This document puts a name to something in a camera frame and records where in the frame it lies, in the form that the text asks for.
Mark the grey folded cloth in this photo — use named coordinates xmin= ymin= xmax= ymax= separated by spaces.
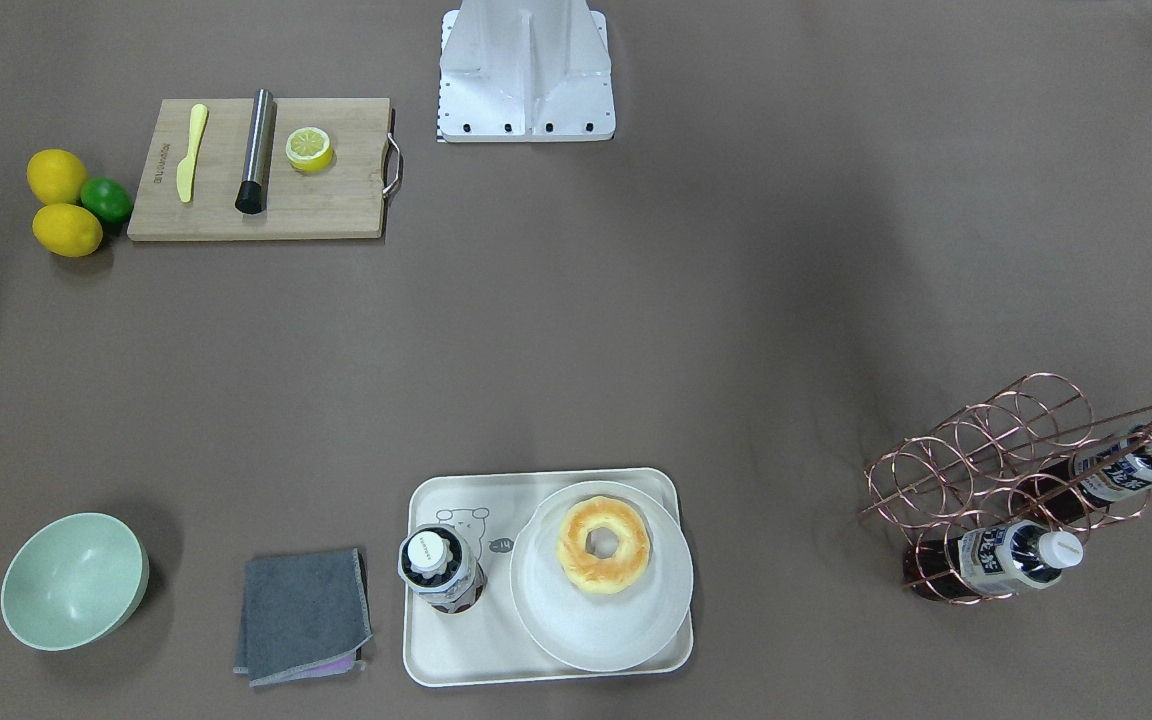
xmin=233 ymin=548 xmax=372 ymax=687

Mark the halved lemon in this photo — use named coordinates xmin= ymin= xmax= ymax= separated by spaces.
xmin=285 ymin=126 xmax=335 ymax=174

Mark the yellow plastic knife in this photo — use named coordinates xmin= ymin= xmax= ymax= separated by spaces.
xmin=175 ymin=103 xmax=209 ymax=204

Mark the green lime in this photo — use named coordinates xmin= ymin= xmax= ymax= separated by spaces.
xmin=79 ymin=177 xmax=134 ymax=225

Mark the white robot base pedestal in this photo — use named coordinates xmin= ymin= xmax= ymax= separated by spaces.
xmin=435 ymin=1 xmax=617 ymax=143

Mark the mint green bowl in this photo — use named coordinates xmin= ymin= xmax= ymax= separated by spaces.
xmin=0 ymin=511 xmax=150 ymax=651

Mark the white plate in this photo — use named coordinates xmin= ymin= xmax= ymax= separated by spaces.
xmin=509 ymin=480 xmax=694 ymax=673

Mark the cream serving tray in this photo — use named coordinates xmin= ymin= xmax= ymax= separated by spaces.
xmin=402 ymin=468 xmax=692 ymax=687

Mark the tea bottle dark liquid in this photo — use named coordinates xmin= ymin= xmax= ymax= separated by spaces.
xmin=397 ymin=524 xmax=486 ymax=614

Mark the wooden cutting board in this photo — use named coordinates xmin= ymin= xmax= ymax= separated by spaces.
xmin=127 ymin=97 xmax=393 ymax=242

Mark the glazed donut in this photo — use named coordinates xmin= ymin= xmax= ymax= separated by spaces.
xmin=556 ymin=497 xmax=652 ymax=594

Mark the yellow lemon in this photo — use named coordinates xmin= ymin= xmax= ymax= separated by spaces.
xmin=26 ymin=149 xmax=90 ymax=205
xmin=32 ymin=202 xmax=104 ymax=258

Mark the tea bottle in rack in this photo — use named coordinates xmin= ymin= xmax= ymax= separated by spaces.
xmin=1018 ymin=438 xmax=1152 ymax=524
xmin=902 ymin=520 xmax=1084 ymax=601

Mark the copper wire bottle rack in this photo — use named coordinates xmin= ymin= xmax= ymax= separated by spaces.
xmin=865 ymin=373 xmax=1152 ymax=564

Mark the steel muddler black tip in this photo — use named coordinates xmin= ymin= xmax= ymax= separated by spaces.
xmin=234 ymin=88 xmax=276 ymax=215

